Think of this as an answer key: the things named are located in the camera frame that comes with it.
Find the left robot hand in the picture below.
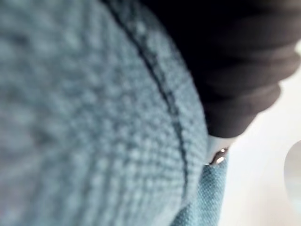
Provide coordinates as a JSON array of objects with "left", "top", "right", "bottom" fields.
[{"left": 140, "top": 0, "right": 301, "bottom": 166}]

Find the blue square cushion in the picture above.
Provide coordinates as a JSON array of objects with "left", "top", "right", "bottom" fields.
[{"left": 0, "top": 0, "right": 230, "bottom": 226}]

